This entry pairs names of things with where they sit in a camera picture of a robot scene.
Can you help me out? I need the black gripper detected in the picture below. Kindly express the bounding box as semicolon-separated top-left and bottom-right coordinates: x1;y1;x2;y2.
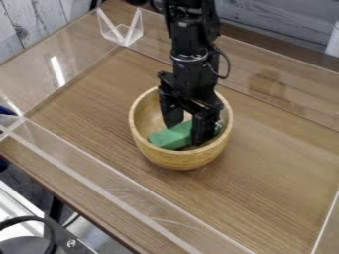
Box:
158;56;224;146

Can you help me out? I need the green rectangular block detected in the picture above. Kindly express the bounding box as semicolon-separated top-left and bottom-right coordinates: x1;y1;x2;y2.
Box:
147;119;223;151

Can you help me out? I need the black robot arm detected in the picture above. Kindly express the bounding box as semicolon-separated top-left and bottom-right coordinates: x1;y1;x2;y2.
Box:
158;0;224;146

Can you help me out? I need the brown wooden bowl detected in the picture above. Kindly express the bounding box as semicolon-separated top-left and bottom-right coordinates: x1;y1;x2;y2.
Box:
128;87;235;171

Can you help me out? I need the white object at right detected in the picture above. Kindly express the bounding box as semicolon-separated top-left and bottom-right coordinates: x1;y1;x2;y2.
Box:
326;20;339;58

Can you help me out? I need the black table leg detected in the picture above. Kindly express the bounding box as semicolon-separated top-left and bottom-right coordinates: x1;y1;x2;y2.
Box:
50;197;66;222

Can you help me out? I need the blue object at edge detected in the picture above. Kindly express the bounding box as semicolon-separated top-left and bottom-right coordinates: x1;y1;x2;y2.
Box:
0;105;18;116

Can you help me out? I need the clear acrylic enclosure wall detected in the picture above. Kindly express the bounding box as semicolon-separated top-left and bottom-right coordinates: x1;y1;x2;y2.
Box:
0;2;339;254

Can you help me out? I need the black cable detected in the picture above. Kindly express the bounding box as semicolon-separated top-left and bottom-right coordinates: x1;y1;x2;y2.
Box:
0;215;63;254

